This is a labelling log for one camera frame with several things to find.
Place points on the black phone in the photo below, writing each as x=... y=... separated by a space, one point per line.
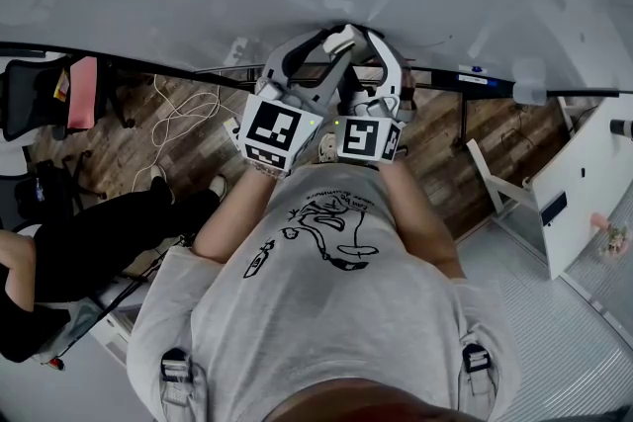
x=554 y=208

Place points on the black tumbler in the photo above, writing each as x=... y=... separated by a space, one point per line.
x=622 y=128

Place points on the person's right forearm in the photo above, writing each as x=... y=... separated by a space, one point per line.
x=420 y=222

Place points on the person's left forearm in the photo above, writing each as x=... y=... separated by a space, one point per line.
x=227 y=227

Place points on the person's face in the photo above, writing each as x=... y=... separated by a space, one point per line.
x=361 y=402

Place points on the black office chair pink seat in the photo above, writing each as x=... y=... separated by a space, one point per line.
x=81 y=94

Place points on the white eraser block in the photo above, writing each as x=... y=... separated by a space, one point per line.
x=341 y=42

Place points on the person's right hand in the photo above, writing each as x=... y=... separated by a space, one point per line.
x=407 y=96

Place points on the pink flower bunch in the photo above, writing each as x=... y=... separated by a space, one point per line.
x=613 y=237

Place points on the person's left shoe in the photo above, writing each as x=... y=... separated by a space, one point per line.
x=328 y=148

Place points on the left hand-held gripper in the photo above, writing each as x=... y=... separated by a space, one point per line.
x=269 y=126

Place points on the person's grey printed t-shirt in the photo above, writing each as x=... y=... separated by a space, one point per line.
x=316 y=321

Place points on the white power strip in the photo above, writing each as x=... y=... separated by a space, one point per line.
x=232 y=128

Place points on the black backpack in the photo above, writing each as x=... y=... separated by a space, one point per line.
x=47 y=193

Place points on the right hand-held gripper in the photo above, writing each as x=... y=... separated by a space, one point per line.
x=361 y=138

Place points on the translucent plastic cup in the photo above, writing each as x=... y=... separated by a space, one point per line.
x=529 y=84

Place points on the white desk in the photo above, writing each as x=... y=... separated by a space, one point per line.
x=583 y=163

